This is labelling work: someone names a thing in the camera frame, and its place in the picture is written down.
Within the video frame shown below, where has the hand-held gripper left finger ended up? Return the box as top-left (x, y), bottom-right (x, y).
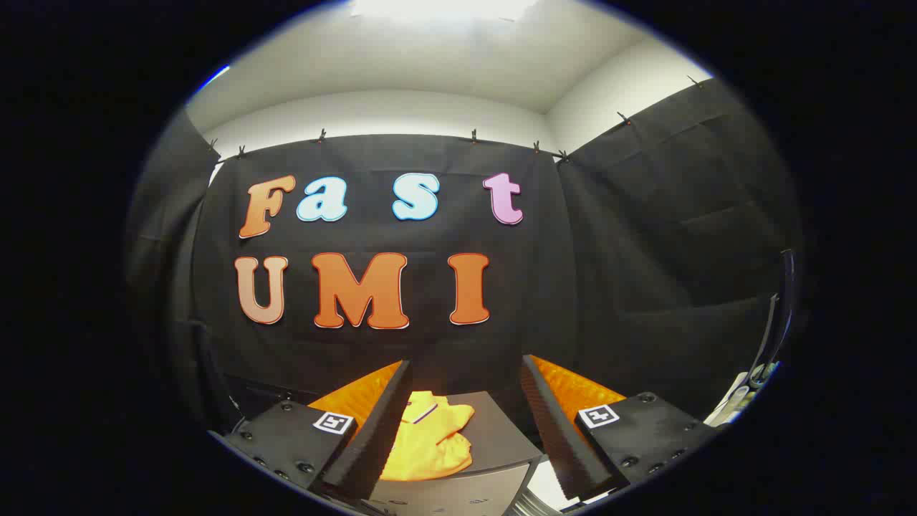
top-left (208, 360), bottom-right (414, 502)

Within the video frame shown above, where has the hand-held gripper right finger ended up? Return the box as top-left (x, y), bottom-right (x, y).
top-left (519, 354), bottom-right (719, 502)

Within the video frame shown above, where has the orange polo shirt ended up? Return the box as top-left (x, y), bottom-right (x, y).
top-left (380, 391), bottom-right (476, 482)

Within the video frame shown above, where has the grey cabinet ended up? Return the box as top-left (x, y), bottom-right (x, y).
top-left (369, 391), bottom-right (545, 516)

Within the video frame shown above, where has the black backdrop cloth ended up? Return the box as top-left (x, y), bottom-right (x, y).
top-left (125, 107), bottom-right (223, 431)
top-left (555, 77), bottom-right (803, 424)
top-left (192, 133), bottom-right (577, 431)

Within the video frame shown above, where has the white object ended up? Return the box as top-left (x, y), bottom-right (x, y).
top-left (706, 362), bottom-right (782, 429)

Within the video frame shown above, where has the dark curved metal frame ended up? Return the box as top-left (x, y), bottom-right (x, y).
top-left (745, 247), bottom-right (798, 388)

